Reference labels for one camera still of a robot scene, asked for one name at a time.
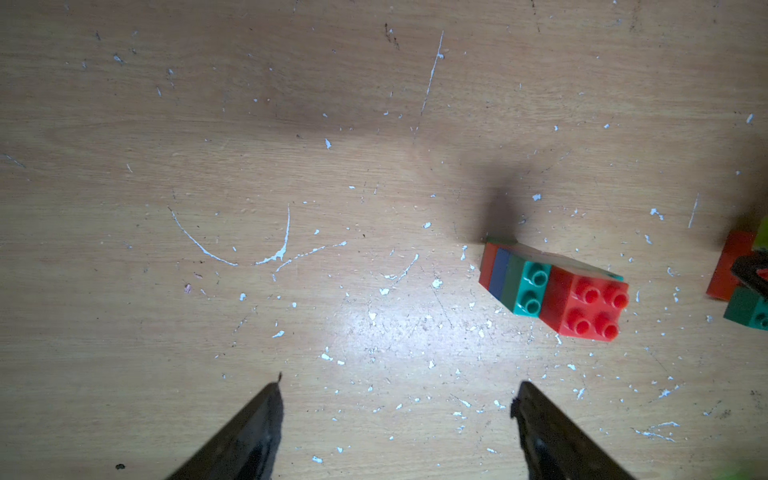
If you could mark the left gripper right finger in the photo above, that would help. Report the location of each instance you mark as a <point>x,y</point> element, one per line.
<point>554,446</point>

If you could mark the dark green 2x2 lego brick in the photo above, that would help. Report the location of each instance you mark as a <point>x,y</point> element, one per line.
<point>747,308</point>

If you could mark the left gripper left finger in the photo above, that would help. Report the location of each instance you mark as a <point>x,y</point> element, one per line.
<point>246,447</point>

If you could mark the lime green 2x2 lego brick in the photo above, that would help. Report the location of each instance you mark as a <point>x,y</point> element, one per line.
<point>760,242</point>

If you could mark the red 2x4 lego brick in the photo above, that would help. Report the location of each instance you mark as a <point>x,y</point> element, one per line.
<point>487,264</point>

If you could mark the blue 2x4 lego brick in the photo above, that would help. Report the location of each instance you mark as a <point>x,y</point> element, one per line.
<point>499,273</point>

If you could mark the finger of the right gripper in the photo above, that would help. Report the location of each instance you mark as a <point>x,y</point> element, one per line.
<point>747,270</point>

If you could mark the dark green 2x4 lego brick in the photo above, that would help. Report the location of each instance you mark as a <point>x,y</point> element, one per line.
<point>528,275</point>

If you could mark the small red 2x2 lego brick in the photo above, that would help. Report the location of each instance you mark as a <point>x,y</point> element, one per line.
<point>583,305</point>

